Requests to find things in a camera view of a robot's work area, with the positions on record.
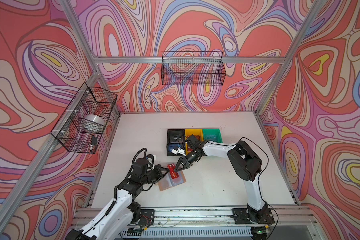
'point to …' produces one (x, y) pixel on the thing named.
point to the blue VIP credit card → (171, 146)
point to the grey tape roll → (94, 123)
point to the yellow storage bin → (198, 133)
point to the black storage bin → (172, 132)
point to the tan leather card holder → (167, 182)
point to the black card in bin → (176, 139)
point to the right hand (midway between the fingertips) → (178, 172)
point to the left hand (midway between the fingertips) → (171, 170)
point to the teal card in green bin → (211, 137)
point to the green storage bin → (213, 131)
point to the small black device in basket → (94, 140)
